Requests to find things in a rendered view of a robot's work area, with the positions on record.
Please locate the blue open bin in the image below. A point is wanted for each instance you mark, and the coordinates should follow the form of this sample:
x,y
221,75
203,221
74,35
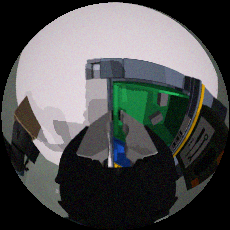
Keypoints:
x,y
119,154

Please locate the green bin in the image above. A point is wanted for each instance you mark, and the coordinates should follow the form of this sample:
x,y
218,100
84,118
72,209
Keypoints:
x,y
141,103

